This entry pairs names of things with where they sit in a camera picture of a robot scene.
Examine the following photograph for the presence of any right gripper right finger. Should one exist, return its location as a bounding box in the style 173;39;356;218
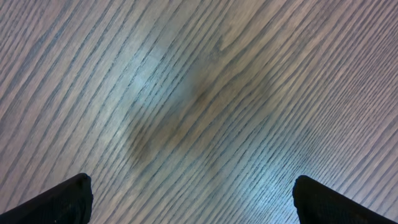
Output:
292;175;395;224

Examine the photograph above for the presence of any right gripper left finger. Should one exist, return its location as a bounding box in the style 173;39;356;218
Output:
1;173;93;224

